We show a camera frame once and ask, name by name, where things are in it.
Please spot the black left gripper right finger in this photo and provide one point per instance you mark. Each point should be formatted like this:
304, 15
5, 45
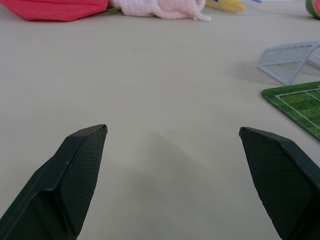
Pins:
282, 185

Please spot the yellow toy banana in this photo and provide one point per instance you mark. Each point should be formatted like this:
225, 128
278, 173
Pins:
226, 5

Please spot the green stem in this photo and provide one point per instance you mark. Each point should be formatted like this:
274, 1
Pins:
112, 10

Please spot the red fabric bag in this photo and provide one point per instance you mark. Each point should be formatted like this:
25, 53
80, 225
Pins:
55, 8

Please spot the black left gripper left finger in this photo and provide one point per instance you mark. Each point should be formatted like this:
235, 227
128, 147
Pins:
57, 190

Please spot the pink plush toy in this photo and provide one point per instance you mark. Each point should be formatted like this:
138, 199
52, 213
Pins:
160, 8

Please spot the toy watermelon slice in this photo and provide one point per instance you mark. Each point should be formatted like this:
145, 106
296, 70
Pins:
313, 7

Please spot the green soccer field mat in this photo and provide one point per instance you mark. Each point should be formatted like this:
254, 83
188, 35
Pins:
298, 105

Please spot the white mesh goal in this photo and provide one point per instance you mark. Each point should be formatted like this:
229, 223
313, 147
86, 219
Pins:
291, 63

